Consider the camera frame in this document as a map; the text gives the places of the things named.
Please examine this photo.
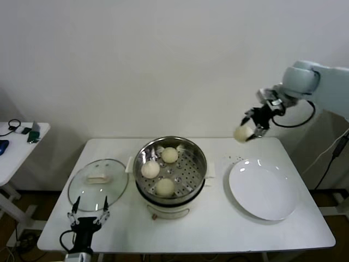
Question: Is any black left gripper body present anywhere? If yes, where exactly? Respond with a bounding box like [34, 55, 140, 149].
[71, 217, 100, 251]

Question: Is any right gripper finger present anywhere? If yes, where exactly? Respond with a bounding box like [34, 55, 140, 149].
[246, 125, 268, 142]
[240, 108, 254, 126]

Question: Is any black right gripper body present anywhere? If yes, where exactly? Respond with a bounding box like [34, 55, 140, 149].
[253, 100, 286, 129]

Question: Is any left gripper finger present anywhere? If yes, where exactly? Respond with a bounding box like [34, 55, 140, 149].
[67, 196, 81, 227]
[97, 195, 111, 224]

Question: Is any white steamed baozi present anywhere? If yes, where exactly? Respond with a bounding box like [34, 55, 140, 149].
[233, 124, 254, 144]
[161, 146, 179, 164]
[141, 160, 160, 180]
[155, 178, 176, 198]

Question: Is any round glass pot lid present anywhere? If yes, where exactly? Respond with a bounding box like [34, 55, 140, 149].
[68, 158, 130, 213]

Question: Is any stainless steel steamer basket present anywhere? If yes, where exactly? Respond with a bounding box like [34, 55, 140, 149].
[125, 136, 216, 201]

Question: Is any large white plate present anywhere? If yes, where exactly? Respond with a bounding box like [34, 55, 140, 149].
[228, 158, 298, 221]

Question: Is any white side table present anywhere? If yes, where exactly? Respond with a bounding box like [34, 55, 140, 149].
[0, 122, 52, 246]

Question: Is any green object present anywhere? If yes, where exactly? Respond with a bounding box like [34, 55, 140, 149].
[27, 130, 41, 145]

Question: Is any white stand foot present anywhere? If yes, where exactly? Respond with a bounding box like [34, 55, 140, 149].
[310, 188, 349, 216]

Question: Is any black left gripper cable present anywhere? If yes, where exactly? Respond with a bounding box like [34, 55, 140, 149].
[59, 230, 77, 252]

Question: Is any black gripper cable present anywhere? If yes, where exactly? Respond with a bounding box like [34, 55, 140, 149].
[272, 100, 317, 128]
[59, 230, 77, 252]

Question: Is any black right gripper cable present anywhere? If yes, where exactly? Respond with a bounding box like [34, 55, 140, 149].
[272, 100, 317, 128]

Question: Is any black coiled floor cable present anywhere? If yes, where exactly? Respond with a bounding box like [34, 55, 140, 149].
[16, 231, 40, 248]

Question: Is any white power cable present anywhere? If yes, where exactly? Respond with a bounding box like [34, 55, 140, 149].
[302, 130, 349, 175]

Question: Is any black power adapter cable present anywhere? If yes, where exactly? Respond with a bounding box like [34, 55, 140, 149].
[315, 138, 346, 190]

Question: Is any black looped cable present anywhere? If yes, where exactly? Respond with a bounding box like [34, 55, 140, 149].
[0, 119, 22, 137]

